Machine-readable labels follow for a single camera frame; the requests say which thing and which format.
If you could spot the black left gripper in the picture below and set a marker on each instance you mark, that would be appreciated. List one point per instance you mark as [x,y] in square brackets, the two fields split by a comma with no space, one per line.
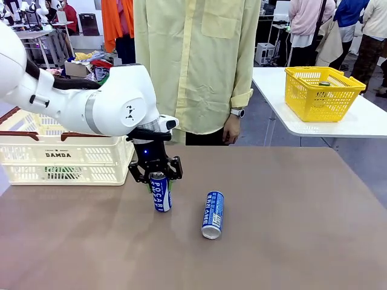
[151,157]

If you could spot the blue Pocari Sweat can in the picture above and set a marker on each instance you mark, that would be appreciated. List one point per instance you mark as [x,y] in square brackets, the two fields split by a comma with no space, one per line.
[161,196]
[213,214]

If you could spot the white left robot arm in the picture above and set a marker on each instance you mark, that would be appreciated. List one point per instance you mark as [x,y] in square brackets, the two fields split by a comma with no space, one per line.
[115,99]

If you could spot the person's left forearm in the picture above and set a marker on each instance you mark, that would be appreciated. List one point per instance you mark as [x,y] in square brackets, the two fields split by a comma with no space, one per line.
[242,96]

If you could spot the green can in cream basket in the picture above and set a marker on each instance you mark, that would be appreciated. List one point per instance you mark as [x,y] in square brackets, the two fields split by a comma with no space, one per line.
[60,171]

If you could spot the cream plastic shopping basket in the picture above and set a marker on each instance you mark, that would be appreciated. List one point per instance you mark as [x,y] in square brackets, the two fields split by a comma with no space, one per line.
[30,157]

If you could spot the yellow plastic shopping basket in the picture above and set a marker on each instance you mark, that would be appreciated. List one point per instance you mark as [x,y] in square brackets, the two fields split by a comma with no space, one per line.
[320,105]

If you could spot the green can in yellow basket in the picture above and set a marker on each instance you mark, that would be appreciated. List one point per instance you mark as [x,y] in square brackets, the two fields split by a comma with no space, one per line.
[324,83]

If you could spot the person's left hand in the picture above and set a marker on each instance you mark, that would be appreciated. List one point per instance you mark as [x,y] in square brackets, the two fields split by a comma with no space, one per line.
[231,130]

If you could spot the white wristwatch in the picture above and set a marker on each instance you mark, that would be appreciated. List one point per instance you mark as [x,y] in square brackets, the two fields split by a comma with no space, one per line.
[239,113]

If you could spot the person in yellow shirt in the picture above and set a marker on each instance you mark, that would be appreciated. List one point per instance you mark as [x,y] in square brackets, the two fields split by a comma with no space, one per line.
[193,60]

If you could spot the large colourful clothes pile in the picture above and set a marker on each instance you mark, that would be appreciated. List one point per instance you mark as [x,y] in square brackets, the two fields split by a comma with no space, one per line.
[96,65]

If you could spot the cardboard box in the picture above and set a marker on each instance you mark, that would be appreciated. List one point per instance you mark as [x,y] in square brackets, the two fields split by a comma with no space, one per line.
[75,70]

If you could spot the small brownish clothes pile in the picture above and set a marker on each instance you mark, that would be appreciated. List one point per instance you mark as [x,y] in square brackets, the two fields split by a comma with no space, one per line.
[54,72]

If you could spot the bystander in orange garment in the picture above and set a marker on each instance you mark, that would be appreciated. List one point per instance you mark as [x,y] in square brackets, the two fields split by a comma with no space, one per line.
[110,21]

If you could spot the white computer case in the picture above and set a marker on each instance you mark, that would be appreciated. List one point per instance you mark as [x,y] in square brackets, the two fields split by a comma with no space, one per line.
[265,53]

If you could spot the black chair back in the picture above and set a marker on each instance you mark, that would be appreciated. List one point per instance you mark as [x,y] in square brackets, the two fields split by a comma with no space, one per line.
[89,24]

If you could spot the bystander in red top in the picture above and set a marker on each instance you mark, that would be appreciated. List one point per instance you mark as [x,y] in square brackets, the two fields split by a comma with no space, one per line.
[70,16]

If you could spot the white side table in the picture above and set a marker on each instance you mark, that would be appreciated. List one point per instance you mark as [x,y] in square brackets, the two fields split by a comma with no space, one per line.
[332,128]

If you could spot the white laptop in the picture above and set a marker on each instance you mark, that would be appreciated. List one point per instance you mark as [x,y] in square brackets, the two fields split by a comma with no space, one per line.
[62,16]

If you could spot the grey workbench table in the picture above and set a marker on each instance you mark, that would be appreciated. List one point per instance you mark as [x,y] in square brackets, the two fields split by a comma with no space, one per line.
[36,34]

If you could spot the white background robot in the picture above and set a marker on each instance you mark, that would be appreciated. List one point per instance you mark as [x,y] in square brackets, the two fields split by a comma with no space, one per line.
[45,9]

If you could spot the bystander in pink top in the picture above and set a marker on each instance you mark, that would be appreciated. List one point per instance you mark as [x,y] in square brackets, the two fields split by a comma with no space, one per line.
[305,18]

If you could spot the beige hanging coat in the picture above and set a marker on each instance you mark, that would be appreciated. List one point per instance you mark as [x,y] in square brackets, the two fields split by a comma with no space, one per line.
[331,42]

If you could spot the bystander in blue top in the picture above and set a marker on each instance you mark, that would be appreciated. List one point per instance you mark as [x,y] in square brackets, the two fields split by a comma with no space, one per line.
[350,15]

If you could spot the bystander in cream top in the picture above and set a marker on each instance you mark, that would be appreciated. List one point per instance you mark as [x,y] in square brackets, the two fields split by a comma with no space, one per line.
[375,30]

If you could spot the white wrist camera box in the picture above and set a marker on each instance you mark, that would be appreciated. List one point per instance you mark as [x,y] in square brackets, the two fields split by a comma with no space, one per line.
[167,122]

